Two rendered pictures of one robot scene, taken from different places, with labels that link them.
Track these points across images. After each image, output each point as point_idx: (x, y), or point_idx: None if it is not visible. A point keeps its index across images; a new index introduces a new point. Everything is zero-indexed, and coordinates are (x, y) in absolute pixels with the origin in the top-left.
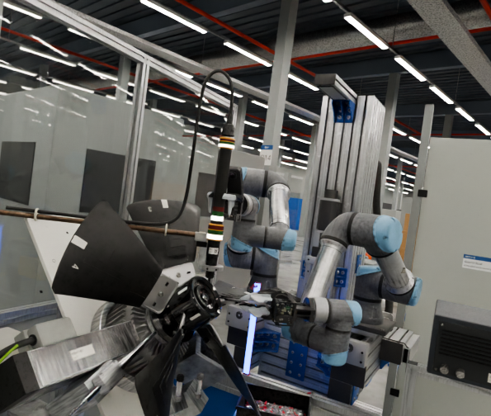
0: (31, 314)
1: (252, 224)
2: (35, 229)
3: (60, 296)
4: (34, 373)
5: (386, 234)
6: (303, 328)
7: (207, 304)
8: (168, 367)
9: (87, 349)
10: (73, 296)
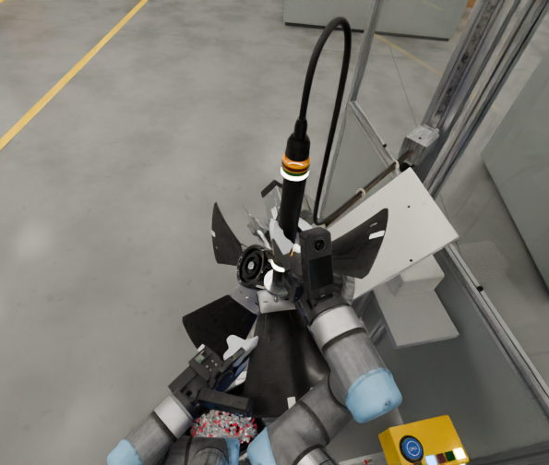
0: (474, 301)
1: (327, 386)
2: (397, 180)
3: (343, 219)
4: (267, 192)
5: None
6: (202, 439)
7: (248, 270)
8: (224, 234)
9: (276, 216)
10: (346, 229)
